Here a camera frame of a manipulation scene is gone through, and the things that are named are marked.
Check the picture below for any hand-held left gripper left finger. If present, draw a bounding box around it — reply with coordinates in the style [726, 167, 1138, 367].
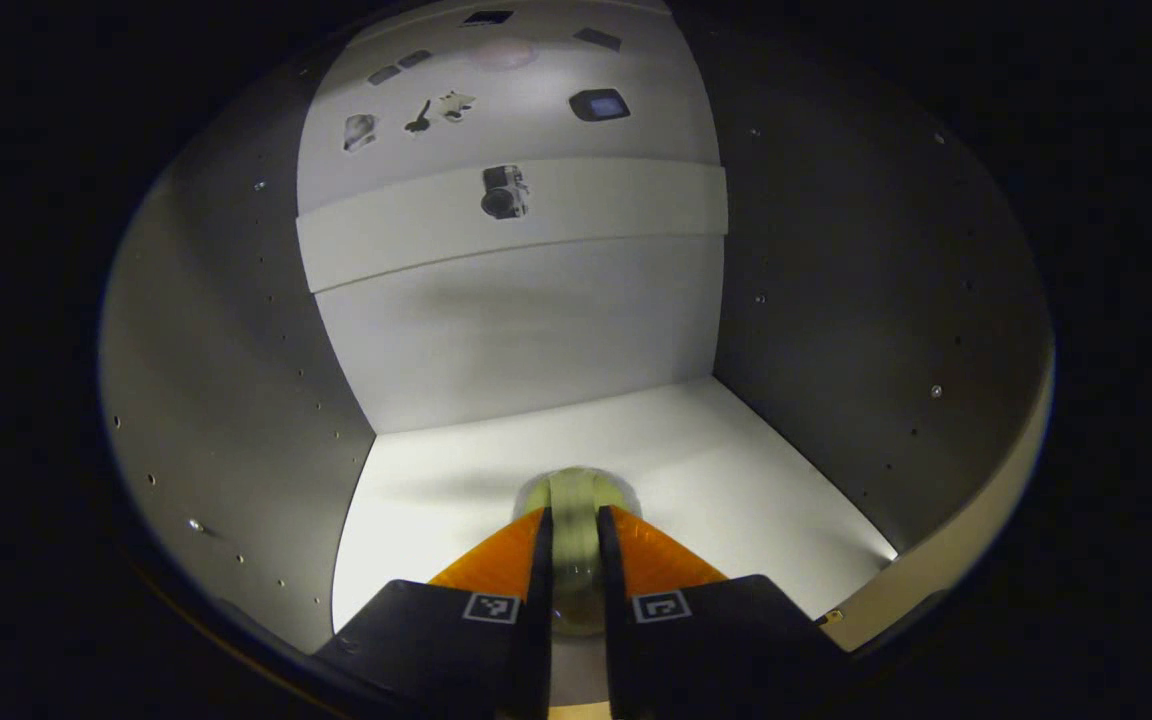
[311, 507, 554, 720]

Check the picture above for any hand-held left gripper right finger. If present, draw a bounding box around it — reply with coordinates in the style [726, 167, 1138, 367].
[596, 505, 852, 720]

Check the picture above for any green bottle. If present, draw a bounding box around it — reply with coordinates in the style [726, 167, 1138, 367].
[516, 465, 642, 641]

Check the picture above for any dark grey cabinet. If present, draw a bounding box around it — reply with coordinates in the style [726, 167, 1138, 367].
[101, 0, 1055, 706]

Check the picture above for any beige cabinet door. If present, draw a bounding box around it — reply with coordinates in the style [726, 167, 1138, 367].
[821, 350, 1055, 651]

